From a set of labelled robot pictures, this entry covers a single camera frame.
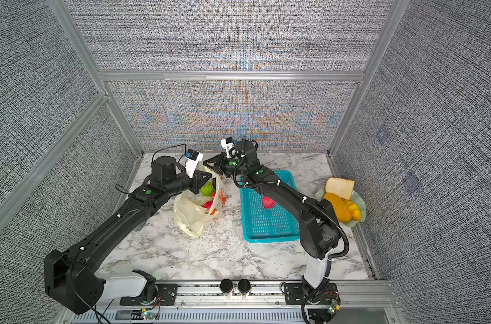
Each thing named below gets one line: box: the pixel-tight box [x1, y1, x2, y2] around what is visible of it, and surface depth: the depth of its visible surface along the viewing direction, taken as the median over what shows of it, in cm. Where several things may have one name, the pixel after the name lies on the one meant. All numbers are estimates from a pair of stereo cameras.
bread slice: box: [325, 176, 356, 200], surface depth 97 cm
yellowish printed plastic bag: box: [173, 166, 227, 237], surface depth 80 cm
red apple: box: [261, 195, 276, 210], surface depth 94 cm
